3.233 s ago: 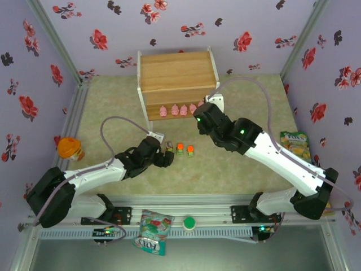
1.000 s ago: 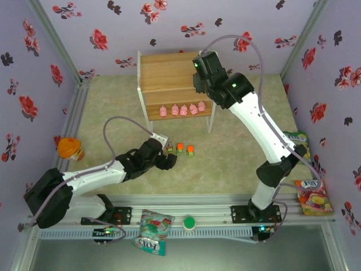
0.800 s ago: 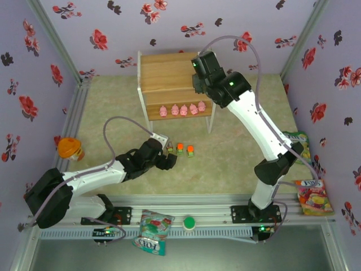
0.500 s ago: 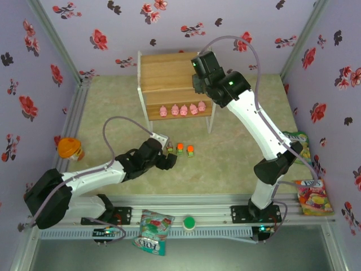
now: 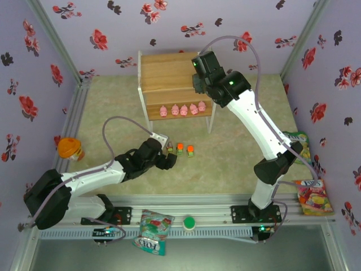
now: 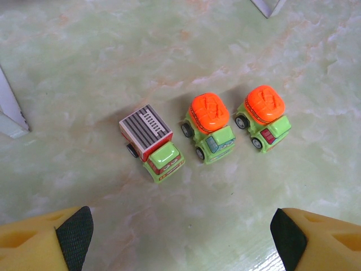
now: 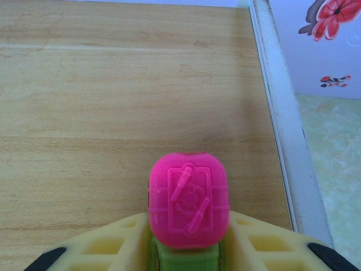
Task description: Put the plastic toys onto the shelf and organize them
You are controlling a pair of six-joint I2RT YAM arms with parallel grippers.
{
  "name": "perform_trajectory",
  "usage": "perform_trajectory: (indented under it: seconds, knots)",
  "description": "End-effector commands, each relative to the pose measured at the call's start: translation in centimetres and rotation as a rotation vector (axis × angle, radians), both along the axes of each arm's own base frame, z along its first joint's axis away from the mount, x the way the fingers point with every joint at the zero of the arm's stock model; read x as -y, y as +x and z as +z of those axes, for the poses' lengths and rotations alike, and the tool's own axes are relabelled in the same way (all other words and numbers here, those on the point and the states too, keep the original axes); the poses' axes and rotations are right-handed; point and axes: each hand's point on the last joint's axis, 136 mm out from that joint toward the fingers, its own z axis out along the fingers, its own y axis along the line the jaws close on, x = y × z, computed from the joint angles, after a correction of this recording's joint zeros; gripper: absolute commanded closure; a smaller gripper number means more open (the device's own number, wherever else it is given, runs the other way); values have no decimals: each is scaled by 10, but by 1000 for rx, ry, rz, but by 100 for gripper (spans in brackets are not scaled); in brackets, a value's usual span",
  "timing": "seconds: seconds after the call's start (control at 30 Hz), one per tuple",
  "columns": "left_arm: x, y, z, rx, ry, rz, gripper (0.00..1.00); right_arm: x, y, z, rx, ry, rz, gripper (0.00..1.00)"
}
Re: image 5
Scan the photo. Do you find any wooden two-tier shelf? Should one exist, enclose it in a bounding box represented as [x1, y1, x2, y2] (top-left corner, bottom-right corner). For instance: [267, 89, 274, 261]
[137, 50, 218, 135]

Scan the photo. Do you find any green push button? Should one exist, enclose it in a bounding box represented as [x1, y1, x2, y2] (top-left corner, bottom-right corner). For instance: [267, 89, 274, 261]
[182, 216, 196, 231]

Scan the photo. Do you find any teal Fox's candy bag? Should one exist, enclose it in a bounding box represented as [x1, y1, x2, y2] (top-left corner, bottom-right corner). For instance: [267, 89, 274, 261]
[132, 209, 175, 257]

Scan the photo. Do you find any orange lidded plastic cup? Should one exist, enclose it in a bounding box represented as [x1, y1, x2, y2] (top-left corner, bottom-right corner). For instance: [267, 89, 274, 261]
[58, 137, 85, 162]

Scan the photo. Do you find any small black controller board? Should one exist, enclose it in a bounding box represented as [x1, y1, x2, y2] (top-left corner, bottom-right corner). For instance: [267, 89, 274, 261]
[252, 225, 276, 243]
[93, 227, 119, 244]

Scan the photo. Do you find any green Fox's candy bag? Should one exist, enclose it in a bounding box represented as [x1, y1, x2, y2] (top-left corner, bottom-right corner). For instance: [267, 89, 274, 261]
[281, 130, 312, 167]

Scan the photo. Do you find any red Fox's candy bag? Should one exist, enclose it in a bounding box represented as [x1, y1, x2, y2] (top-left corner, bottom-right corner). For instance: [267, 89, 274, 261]
[293, 179, 334, 217]

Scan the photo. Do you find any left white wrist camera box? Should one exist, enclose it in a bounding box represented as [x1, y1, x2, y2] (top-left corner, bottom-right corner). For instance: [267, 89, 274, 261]
[149, 132, 169, 148]

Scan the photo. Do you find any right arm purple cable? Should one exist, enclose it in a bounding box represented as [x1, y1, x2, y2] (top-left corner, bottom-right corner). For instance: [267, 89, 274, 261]
[200, 36, 319, 243]

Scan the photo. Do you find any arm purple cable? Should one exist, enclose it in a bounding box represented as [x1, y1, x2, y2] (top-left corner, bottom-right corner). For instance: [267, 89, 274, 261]
[19, 116, 155, 245]
[200, 36, 319, 243]

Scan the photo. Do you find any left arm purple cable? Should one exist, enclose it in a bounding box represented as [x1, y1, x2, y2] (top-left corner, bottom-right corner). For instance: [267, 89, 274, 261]
[19, 116, 155, 245]

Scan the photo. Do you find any aluminium base rail bed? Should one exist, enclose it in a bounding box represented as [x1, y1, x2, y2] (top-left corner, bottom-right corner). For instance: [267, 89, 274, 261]
[27, 194, 338, 226]

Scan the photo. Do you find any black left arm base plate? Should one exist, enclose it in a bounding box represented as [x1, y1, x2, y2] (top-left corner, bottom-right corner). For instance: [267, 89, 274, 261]
[81, 207, 133, 226]

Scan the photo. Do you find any white slotted cable duct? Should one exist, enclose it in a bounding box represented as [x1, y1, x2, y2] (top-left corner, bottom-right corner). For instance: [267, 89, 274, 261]
[38, 228, 253, 241]

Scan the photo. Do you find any aluminium side rail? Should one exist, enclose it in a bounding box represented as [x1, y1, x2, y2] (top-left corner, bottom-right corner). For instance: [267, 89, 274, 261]
[42, 77, 93, 204]

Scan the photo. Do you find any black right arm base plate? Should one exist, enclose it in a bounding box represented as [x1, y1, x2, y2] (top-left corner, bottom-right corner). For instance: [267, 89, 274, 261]
[230, 205, 283, 224]

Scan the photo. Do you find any aluminium corner post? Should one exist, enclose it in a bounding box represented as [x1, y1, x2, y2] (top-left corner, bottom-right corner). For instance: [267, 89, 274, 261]
[279, 0, 331, 81]
[27, 0, 84, 82]

